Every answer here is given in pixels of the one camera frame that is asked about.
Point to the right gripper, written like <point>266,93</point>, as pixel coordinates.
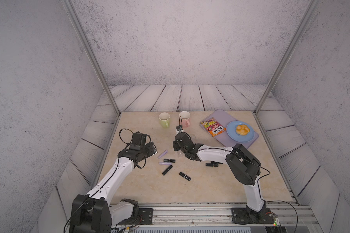
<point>175,144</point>

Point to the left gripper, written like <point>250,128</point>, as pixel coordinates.
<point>151,148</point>

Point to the purple lipstick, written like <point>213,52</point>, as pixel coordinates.
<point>162,154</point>
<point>164,163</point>

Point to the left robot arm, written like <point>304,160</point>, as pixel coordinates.
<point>92,212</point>

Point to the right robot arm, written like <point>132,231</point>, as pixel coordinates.
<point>245,167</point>

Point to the clear acrylic lipstick organizer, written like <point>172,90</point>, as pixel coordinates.
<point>193,137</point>

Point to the black lipstick upper left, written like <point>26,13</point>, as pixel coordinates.
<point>169,160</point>

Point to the pink mug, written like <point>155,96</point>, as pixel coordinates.
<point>185,119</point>

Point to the black lipstick left diagonal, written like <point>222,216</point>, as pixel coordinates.
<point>167,170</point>

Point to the green mug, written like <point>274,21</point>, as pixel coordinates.
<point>164,119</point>

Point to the black lipstick centre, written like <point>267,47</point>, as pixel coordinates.
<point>185,176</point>

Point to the candy bag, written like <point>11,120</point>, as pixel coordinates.
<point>213,127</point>

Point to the black lipstick right lower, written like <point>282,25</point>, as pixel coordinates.
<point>212,165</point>

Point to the lavender tray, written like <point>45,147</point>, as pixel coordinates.
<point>229,137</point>

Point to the blue plate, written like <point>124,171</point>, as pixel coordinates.
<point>231,131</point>

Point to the bread roll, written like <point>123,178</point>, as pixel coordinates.
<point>242,130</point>

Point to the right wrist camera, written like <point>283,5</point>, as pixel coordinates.
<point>179,129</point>

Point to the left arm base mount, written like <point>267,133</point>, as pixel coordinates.
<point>141,215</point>

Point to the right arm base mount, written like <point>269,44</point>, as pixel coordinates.
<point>245,216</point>

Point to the aluminium rail front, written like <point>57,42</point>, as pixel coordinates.
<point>217,218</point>

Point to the left aluminium frame post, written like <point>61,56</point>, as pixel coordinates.
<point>89,52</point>

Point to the aluminium frame post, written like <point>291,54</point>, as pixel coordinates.
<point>89,52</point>
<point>300,30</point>

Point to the right aluminium frame post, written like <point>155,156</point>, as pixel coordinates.
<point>300,30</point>

